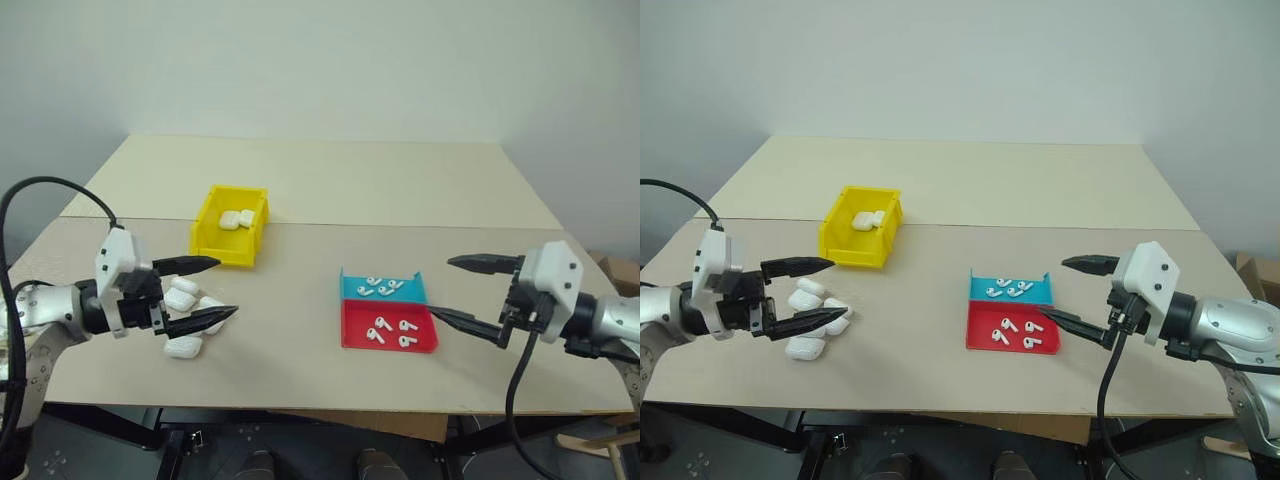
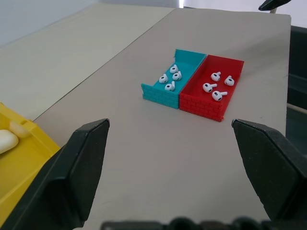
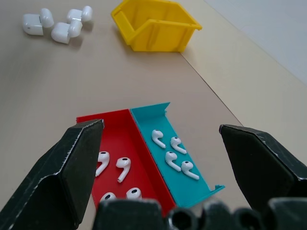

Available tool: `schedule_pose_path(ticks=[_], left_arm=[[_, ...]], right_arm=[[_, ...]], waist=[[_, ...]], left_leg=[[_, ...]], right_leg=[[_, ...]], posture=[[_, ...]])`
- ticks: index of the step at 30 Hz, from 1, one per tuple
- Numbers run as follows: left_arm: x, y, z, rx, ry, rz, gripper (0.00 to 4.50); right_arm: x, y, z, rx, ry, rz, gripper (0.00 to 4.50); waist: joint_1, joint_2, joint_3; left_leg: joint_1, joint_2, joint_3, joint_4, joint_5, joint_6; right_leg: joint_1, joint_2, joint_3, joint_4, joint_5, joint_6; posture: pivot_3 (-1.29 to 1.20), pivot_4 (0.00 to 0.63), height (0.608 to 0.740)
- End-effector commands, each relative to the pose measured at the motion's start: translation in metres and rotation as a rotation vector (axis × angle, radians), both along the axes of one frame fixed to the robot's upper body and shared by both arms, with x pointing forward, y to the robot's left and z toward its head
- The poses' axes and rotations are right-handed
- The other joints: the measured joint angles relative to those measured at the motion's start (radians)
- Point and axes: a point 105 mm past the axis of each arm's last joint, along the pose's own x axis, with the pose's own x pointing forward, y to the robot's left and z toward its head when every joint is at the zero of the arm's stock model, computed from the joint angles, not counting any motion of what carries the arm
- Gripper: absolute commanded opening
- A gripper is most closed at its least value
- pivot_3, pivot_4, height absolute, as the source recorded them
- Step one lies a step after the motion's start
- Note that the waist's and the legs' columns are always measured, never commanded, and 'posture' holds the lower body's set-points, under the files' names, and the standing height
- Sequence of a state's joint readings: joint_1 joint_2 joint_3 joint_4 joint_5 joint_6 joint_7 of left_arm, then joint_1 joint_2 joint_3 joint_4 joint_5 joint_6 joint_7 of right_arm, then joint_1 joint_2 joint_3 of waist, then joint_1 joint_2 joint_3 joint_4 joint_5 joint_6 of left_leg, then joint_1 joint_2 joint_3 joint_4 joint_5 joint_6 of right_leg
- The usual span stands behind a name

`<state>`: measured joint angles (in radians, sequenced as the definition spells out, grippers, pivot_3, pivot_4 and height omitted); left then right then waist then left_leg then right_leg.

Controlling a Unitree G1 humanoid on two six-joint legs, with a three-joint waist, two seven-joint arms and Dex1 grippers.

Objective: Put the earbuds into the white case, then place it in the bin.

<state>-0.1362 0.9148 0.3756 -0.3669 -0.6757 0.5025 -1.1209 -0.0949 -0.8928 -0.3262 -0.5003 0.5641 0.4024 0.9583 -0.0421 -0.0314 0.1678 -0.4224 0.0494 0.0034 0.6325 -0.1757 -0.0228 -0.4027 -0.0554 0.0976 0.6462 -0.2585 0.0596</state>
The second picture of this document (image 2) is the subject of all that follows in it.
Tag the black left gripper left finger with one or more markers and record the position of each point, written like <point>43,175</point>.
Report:
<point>72,172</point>

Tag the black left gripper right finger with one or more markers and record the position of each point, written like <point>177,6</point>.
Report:
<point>271,167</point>

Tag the yellow plastic bin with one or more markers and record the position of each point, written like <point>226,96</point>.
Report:
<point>21,163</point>

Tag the white earbud case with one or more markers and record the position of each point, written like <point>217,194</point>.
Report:
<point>7,141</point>

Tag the white earbud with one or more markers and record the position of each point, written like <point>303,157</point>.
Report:
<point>229,80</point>
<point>177,76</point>
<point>169,86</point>
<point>215,76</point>
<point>208,87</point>
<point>173,69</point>
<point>163,79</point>
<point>217,95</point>

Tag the red brick-pattern tray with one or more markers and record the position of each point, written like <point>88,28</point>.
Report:
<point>211,93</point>

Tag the black chair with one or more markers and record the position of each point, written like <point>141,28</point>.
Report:
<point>297,60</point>

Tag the teal brick-pattern tray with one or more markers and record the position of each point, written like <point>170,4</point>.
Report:
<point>168,83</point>

